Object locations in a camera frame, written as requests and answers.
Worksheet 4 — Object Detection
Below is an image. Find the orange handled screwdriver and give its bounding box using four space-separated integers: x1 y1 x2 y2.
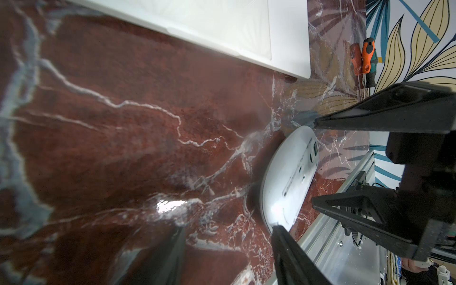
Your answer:
362 38 378 89

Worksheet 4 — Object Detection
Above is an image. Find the aluminium front rail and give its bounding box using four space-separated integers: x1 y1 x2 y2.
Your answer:
265 149 393 285

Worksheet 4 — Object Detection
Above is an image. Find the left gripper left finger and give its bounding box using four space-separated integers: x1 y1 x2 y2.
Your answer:
114 224 186 285

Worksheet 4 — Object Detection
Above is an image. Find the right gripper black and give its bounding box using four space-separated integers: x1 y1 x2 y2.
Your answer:
311 81 456 261

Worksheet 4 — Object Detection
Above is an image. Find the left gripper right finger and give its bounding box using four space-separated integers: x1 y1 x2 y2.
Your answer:
271 226 331 285

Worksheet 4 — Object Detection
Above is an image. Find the white wireless mouse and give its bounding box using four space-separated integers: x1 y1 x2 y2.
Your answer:
260 126 319 232

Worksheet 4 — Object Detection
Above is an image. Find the silver laptop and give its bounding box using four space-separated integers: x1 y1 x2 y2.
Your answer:
76 0 311 78

